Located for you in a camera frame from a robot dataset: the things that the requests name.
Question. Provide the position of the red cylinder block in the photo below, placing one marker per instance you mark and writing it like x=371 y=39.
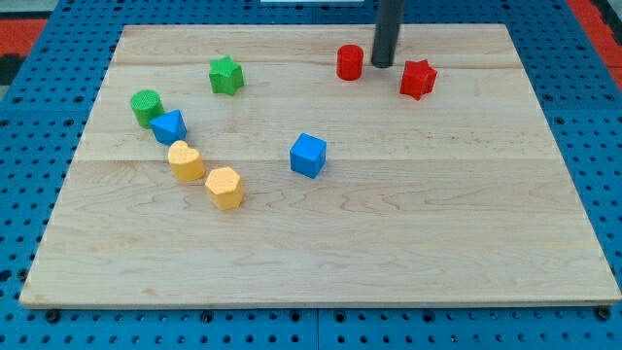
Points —
x=349 y=64

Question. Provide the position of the blue triangular prism block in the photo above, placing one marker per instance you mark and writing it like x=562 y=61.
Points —
x=169 y=128

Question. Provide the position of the light wooden board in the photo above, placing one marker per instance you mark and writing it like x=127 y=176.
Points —
x=459 y=199

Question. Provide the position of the blue cube block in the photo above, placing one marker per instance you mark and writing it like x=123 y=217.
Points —
x=308 y=155

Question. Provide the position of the yellow heart block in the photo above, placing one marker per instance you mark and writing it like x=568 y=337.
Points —
x=185 y=161

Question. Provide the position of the green star block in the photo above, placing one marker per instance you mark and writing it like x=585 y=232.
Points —
x=225 y=75

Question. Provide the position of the yellow hexagon block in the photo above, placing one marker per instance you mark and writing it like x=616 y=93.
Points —
x=225 y=188

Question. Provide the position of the red star block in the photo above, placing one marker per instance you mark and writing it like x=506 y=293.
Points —
x=418 y=79

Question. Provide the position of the green cylinder block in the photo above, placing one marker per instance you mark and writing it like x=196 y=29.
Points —
x=146 y=105

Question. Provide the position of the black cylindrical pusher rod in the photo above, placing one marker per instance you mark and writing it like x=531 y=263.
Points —
x=387 y=27

